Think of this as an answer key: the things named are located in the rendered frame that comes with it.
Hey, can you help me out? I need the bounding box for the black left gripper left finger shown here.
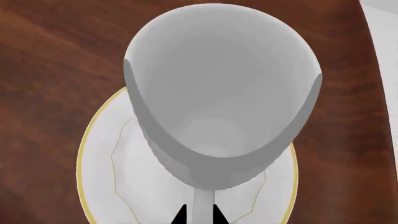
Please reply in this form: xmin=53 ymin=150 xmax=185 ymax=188
xmin=170 ymin=203 xmax=188 ymax=224

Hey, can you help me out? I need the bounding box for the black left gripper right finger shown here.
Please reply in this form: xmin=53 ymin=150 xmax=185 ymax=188
xmin=213 ymin=203 xmax=231 ymax=224

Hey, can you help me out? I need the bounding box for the white mug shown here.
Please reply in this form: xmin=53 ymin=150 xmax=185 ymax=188
xmin=123 ymin=2 xmax=323 ymax=224

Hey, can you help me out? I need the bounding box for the white plate with gold rim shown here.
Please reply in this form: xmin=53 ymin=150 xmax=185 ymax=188
xmin=76 ymin=86 xmax=299 ymax=224

